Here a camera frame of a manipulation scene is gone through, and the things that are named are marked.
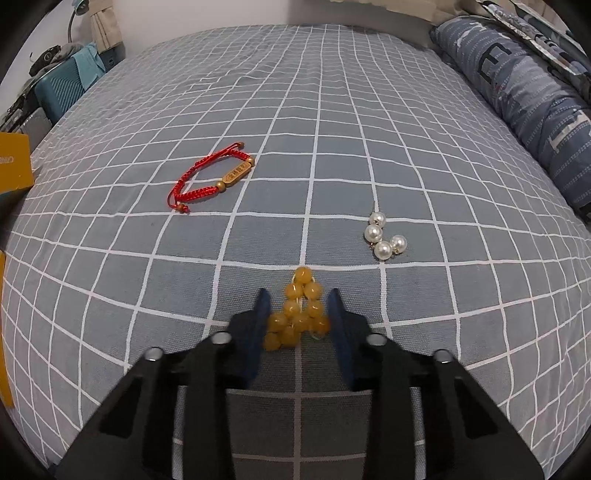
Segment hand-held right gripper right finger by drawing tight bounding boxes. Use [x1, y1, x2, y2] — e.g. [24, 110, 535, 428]
[325, 288, 546, 480]

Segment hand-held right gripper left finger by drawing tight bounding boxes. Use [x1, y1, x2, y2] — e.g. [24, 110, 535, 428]
[55, 288, 271, 480]

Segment yellow bead bracelet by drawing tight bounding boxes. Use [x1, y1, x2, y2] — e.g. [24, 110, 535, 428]
[261, 266, 331, 354]

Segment white pearl earrings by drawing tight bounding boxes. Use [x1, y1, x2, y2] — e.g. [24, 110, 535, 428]
[363, 202, 408, 263]

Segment rolled blue patterned quilt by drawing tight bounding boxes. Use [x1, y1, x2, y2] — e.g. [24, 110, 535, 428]
[429, 14, 591, 211]

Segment teal suitcase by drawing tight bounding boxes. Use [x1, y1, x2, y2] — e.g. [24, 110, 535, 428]
[32, 44, 126, 124]

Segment teal towel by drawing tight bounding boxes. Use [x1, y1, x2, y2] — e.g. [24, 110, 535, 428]
[69, 44, 105, 89]

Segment wide beige curtain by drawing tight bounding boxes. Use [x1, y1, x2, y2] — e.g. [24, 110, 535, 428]
[358, 0, 465, 20]

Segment narrow beige curtain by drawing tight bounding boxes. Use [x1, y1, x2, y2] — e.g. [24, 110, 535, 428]
[89, 0, 126, 52]

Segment pile of dark clutter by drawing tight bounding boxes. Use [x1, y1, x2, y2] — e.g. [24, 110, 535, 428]
[28, 41, 85, 77]

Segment blue patterned pillow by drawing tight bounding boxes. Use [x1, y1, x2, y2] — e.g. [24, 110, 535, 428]
[475, 0, 591, 104]

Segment blue desk lamp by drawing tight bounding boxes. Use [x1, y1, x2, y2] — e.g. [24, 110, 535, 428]
[66, 0, 92, 45]

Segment red cord bracelet engraved bead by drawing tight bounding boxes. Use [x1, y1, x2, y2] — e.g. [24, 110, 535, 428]
[167, 143, 256, 214]

